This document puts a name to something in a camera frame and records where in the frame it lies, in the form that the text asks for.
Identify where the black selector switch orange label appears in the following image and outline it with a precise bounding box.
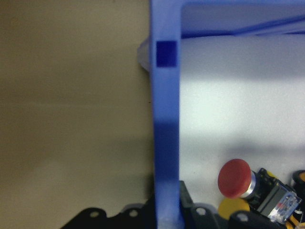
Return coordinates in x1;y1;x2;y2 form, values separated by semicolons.
290;168;305;190

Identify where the red mushroom push button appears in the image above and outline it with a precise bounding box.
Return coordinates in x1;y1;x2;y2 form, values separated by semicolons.
217;159;300;225

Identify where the yellow push button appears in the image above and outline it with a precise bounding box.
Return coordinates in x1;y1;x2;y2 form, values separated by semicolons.
218;197;251;221

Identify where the blue bin with push buttons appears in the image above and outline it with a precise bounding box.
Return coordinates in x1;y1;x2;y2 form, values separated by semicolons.
137;0;305;229

